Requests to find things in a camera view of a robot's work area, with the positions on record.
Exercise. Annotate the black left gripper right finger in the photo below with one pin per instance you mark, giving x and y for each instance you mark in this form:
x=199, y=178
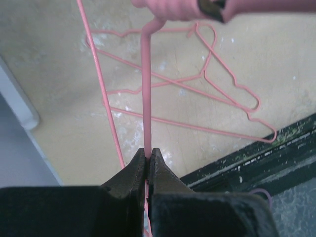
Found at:
x=177, y=211

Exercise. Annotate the white clothes rack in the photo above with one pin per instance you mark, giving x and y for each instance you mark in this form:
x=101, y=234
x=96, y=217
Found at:
x=17, y=99

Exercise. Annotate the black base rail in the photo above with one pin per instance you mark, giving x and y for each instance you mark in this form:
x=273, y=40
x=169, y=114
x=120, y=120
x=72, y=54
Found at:
x=289, y=161

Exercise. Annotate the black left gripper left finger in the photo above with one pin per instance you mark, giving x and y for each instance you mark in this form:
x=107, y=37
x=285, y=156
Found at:
x=113, y=209

